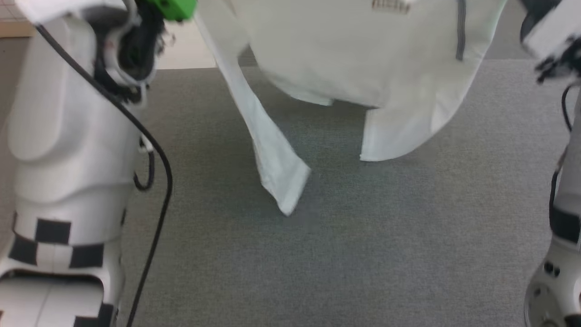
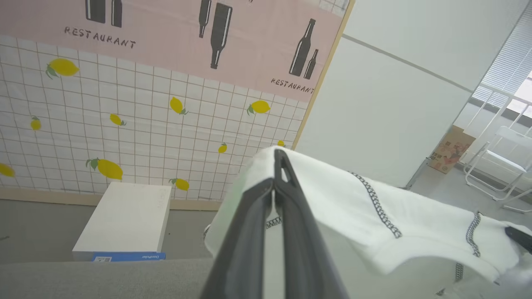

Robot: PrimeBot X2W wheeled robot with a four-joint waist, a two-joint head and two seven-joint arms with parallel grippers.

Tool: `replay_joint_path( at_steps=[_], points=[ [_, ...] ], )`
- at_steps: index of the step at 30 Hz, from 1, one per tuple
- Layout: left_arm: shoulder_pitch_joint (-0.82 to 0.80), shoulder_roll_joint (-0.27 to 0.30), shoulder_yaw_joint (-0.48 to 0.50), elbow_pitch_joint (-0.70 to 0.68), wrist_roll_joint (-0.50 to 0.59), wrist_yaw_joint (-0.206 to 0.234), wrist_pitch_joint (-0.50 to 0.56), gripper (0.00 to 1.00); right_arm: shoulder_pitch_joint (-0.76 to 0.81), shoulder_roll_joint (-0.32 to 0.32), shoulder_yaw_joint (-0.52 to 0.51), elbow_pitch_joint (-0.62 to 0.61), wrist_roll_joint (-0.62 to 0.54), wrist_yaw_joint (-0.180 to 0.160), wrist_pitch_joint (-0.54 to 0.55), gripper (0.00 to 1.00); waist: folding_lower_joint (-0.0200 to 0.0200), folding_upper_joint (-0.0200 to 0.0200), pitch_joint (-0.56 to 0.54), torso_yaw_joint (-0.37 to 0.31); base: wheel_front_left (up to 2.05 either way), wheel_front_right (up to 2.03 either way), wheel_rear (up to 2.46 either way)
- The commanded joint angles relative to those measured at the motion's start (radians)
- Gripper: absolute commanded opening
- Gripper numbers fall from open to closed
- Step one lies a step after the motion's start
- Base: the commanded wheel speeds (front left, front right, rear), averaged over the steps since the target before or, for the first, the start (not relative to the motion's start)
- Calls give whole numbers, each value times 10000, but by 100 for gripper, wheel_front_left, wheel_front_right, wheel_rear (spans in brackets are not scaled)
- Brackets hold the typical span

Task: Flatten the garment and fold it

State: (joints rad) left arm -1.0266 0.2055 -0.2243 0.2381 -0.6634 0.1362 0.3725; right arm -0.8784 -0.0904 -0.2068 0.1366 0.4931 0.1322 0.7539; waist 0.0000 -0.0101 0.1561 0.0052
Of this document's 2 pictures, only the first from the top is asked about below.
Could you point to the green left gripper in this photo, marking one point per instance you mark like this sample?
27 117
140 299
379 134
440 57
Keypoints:
174 8

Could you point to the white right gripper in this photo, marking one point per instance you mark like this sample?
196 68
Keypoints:
551 34

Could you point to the white garment with grey stitching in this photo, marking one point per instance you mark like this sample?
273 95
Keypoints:
363 54

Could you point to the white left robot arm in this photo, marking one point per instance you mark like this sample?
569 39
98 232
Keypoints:
68 136

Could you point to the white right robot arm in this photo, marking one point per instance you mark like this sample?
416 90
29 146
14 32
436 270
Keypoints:
567 254

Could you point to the white box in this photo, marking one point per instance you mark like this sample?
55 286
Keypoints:
190 50

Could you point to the grey fabric sofa cushion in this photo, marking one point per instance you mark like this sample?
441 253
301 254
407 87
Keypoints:
363 254

